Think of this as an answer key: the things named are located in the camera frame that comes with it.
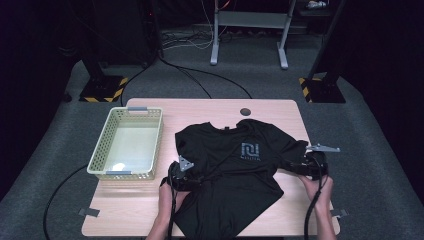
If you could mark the black hazard-striped stand base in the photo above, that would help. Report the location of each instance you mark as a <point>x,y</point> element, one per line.
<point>321,90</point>
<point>103,89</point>

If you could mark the grey tape strip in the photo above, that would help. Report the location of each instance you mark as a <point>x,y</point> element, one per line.
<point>342,213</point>
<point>89,212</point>

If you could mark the black t-shirt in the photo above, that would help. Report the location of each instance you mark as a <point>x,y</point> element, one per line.
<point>230,173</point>

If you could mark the person's left hand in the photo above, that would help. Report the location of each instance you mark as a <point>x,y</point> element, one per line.
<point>166,200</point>

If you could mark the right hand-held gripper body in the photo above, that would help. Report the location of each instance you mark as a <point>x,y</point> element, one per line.
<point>316,165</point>

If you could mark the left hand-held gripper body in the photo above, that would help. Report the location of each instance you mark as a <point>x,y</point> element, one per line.
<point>180,175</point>

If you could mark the person's right hand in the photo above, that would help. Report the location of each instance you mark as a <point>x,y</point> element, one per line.
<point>316,191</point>

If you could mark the cream perforated plastic basket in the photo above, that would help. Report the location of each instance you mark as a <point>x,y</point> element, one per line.
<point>128,146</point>

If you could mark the black stand post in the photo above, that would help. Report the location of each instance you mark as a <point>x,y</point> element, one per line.
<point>328,40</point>
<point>92,63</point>

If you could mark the black cabinet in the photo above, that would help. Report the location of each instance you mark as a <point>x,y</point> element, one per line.
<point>123,30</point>

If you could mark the grey metal desk frame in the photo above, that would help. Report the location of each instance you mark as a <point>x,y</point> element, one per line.
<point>250,19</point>

